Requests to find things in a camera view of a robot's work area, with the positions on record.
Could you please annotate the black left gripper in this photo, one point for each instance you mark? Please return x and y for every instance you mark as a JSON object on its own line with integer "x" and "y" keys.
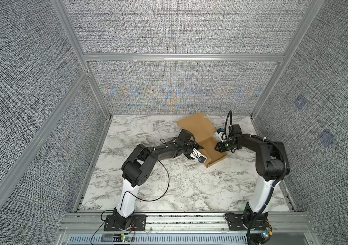
{"x": 195, "y": 145}

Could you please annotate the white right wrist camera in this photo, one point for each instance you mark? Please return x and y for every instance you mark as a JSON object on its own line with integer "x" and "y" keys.
{"x": 221, "y": 134}

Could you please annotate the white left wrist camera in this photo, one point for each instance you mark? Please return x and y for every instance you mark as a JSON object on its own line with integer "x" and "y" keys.
{"x": 197, "y": 155}

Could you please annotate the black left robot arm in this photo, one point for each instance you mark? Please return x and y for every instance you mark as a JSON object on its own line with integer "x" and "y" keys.
{"x": 139, "y": 165}

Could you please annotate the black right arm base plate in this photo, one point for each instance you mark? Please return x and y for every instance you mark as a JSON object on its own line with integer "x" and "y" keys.
{"x": 240, "y": 221}

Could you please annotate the aluminium front rail frame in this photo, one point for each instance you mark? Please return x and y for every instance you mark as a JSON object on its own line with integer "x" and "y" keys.
{"x": 182, "y": 228}

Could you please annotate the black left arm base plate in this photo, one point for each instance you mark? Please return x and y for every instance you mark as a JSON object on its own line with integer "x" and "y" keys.
{"x": 116, "y": 222}

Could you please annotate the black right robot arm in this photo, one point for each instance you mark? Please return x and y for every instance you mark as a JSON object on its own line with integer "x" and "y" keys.
{"x": 271, "y": 166}

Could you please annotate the brown cardboard box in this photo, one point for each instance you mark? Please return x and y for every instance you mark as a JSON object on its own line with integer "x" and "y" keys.
{"x": 203, "y": 130}

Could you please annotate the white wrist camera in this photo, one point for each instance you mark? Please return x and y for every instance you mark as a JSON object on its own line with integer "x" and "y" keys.
{"x": 221, "y": 134}
{"x": 197, "y": 155}

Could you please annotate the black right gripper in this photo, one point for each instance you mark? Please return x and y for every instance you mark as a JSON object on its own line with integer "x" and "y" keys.
{"x": 219, "y": 148}

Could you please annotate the aluminium enclosure frame bars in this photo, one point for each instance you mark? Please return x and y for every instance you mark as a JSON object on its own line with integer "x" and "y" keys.
{"x": 41, "y": 71}

